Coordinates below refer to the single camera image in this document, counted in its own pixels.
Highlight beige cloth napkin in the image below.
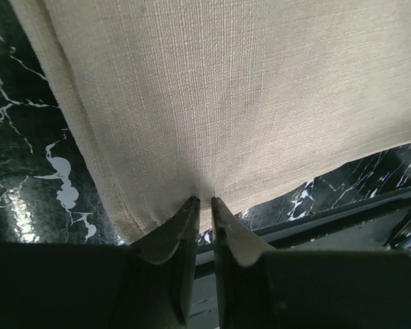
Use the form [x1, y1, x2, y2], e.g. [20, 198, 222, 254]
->
[12, 1, 411, 243]

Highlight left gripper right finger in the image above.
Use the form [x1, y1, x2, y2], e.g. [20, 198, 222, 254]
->
[211, 197, 411, 328]

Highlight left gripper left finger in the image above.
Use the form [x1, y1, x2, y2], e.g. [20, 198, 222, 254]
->
[0, 197, 200, 328]

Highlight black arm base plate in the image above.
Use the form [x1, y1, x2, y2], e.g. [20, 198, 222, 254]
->
[191, 184, 411, 329]

